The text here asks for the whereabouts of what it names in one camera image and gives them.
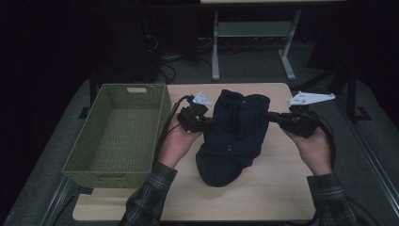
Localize person's right hand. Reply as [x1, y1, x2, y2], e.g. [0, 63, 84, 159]
[283, 126, 333, 177]

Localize green woven basket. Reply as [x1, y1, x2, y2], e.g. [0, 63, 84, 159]
[61, 83, 172, 190]

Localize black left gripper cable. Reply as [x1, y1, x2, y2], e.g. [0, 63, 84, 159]
[152, 94, 196, 165]

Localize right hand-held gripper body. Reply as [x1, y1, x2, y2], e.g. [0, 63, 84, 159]
[277, 90, 337, 139]

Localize black metal stand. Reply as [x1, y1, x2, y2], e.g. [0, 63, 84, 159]
[343, 61, 373, 124]

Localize dark navy garment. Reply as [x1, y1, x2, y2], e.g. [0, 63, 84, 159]
[195, 89, 271, 188]

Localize tangle of floor cables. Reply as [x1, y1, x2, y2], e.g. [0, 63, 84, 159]
[144, 33, 215, 85]

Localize white metal table frame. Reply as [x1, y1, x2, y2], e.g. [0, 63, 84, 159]
[211, 9, 303, 83]

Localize person's left hand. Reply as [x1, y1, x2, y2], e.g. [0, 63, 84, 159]
[157, 118, 203, 170]

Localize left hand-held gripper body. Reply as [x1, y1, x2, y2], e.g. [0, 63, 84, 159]
[176, 90, 215, 134]

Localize metal floor rail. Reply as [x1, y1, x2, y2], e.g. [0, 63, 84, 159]
[334, 93, 399, 209]
[39, 174, 81, 226]

